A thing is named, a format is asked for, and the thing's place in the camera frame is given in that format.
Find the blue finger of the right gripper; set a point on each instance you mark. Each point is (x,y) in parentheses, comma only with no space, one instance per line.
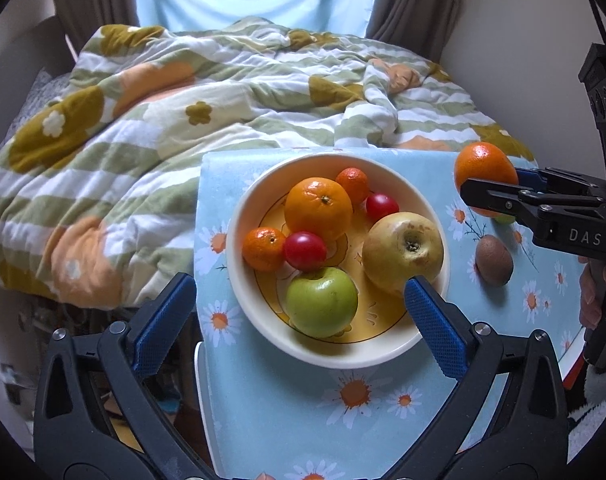
(516,200)
(554,181)

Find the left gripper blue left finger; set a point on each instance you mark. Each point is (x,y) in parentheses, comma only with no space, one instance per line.
(73,436)

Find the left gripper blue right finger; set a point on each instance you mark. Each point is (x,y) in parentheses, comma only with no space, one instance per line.
(506,417)

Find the large orange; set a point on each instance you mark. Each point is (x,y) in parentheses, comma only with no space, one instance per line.
(484,161)
(320,206)

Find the small mandarin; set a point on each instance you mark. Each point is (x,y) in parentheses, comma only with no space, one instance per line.
(262,249)
(356,184)

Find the red cherry tomato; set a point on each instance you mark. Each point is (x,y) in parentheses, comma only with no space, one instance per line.
(379,205)
(305,251)

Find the small mandarin front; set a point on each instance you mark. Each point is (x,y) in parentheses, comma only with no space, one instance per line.
(262,249)

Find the person right hand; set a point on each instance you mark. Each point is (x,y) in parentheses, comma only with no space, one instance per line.
(590,310)

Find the green apple on table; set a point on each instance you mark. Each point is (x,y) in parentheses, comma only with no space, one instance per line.
(504,219)

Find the brown kiwi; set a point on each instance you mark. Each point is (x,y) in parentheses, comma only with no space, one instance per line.
(493,261)

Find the yellow apple in bowl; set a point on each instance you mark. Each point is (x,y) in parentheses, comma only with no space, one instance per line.
(399,247)

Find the red cherry tomato in bowl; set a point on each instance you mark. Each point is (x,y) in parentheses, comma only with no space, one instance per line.
(379,205)

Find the cream yellow fruit bowl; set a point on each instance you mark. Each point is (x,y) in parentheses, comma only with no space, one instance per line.
(381,329)

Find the right brown curtain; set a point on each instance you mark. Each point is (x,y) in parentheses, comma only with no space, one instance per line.
(421,26)

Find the green apple in bowl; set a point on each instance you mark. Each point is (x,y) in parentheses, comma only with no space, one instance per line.
(320,304)

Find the large orange in bowl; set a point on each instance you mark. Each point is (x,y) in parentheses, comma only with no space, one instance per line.
(320,206)

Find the floral striped duvet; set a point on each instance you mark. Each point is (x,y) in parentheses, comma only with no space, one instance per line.
(98,189)

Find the patterned grey pillow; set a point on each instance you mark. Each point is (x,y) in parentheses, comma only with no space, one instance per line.
(44,89)

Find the grey bed headboard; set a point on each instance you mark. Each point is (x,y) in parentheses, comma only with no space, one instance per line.
(43,47)

